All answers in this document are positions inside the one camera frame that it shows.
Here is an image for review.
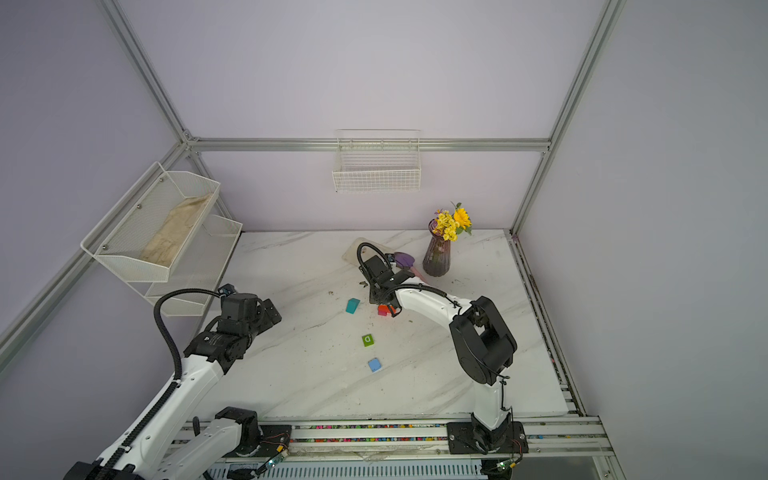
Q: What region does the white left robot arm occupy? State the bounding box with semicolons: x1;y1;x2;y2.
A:
65;284;290;479

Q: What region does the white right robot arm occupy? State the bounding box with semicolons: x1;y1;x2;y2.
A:
357;249;518;453

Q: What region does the teal wood block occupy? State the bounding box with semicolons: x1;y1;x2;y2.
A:
345;298;360;314

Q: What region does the light blue wood block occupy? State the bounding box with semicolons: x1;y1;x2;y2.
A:
368;358;382;372

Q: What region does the beige dirty cloth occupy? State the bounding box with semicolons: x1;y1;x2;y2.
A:
342;237;366;267

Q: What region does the purple glass vase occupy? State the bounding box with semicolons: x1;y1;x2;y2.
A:
422;219;452;277

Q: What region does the white mesh lower shelf basket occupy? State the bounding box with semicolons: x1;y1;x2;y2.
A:
143;214;242;305

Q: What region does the white mesh shelf basket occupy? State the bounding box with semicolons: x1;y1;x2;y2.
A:
143;214;242;305
80;162;220;283

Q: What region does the yellow flower bouquet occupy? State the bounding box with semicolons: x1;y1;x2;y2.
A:
429;202;473;242

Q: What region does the beige glove in basket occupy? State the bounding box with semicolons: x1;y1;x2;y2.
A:
140;194;211;267

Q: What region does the white mesh upper shelf basket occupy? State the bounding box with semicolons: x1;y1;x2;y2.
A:
80;162;220;283

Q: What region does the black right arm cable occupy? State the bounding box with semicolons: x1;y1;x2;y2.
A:
356;241;391;271

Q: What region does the white wire wall basket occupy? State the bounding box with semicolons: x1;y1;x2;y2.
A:
332;129;422;194

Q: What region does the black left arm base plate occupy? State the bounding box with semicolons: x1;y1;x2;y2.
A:
233;424;293;458

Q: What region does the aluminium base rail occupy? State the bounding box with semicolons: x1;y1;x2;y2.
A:
173;413;616;466

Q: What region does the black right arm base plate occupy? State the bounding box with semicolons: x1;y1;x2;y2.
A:
446;421;529;455

